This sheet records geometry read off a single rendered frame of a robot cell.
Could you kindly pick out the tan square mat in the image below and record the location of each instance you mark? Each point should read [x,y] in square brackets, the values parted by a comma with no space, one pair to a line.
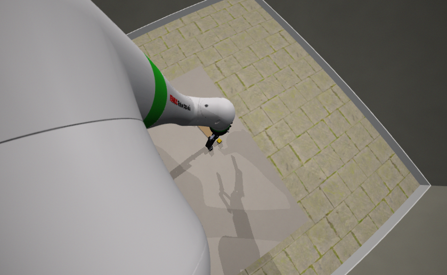
[206,130]

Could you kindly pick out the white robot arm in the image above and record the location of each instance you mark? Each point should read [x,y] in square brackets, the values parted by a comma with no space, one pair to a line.
[83,189]

